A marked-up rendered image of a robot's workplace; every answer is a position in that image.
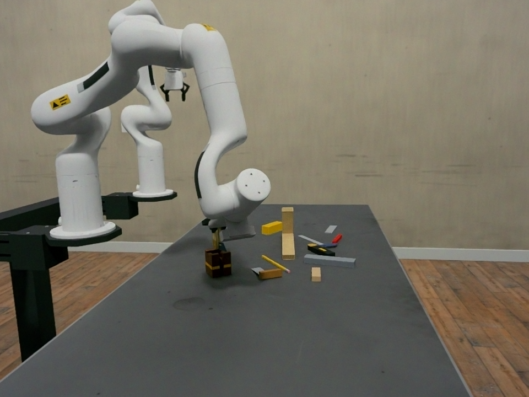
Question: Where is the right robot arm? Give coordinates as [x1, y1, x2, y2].
[31, 19, 271, 242]

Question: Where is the small light wooden block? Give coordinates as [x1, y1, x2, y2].
[312, 267, 321, 282]

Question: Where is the brown wooden slotted block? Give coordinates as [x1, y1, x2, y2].
[205, 249, 231, 278]

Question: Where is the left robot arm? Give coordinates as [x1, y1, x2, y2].
[108, 0, 173, 197]

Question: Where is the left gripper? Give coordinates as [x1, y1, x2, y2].
[160, 70, 190, 102]

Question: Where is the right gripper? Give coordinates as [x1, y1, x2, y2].
[202, 217, 226, 233]

